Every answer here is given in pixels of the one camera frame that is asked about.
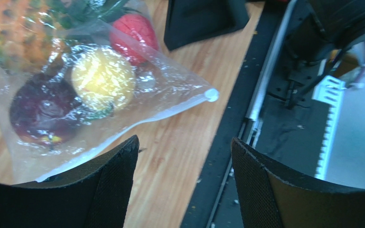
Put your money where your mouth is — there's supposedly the clear zip top bag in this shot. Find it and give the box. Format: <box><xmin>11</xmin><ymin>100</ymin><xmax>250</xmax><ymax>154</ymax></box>
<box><xmin>0</xmin><ymin>0</ymin><xmax>219</xmax><ymax>184</ymax></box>

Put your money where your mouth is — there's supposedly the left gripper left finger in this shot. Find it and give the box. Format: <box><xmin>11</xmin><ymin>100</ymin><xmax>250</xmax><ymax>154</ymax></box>
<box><xmin>0</xmin><ymin>136</ymin><xmax>139</xmax><ymax>228</ymax></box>

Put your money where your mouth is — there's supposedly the fake orange pineapple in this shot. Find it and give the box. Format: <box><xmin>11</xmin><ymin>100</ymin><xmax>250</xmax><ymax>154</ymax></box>
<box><xmin>0</xmin><ymin>0</ymin><xmax>126</xmax><ymax>73</ymax></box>

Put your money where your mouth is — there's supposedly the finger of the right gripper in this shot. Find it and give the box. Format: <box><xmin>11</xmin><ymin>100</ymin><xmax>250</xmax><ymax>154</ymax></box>
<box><xmin>163</xmin><ymin>0</ymin><xmax>250</xmax><ymax>51</ymax></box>

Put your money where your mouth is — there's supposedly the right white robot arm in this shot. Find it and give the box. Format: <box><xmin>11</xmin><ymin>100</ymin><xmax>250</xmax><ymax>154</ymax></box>
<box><xmin>163</xmin><ymin>0</ymin><xmax>365</xmax><ymax>66</ymax></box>

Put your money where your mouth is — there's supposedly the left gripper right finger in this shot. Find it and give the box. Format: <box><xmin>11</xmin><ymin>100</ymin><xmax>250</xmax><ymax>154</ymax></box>
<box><xmin>231</xmin><ymin>138</ymin><xmax>365</xmax><ymax>228</ymax></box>

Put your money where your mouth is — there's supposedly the fake red strawberry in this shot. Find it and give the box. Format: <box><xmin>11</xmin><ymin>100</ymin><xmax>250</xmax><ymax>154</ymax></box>
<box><xmin>109</xmin><ymin>13</ymin><xmax>159</xmax><ymax>66</ymax></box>

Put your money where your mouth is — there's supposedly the white slotted cable duct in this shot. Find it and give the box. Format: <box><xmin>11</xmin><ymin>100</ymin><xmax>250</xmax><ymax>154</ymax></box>
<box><xmin>312</xmin><ymin>76</ymin><xmax>346</xmax><ymax>180</ymax></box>

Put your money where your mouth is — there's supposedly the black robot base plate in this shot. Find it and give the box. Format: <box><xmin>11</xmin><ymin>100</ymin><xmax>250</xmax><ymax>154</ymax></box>
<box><xmin>181</xmin><ymin>0</ymin><xmax>328</xmax><ymax>228</ymax></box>

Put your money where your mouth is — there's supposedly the fake purple plum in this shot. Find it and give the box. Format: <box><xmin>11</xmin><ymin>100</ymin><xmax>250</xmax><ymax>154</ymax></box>
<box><xmin>10</xmin><ymin>73</ymin><xmax>83</xmax><ymax>145</ymax></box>

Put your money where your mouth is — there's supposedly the fake orange fruit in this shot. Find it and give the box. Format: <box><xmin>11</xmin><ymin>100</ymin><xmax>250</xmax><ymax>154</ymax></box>
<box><xmin>71</xmin><ymin>47</ymin><xmax>136</xmax><ymax>112</ymax></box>

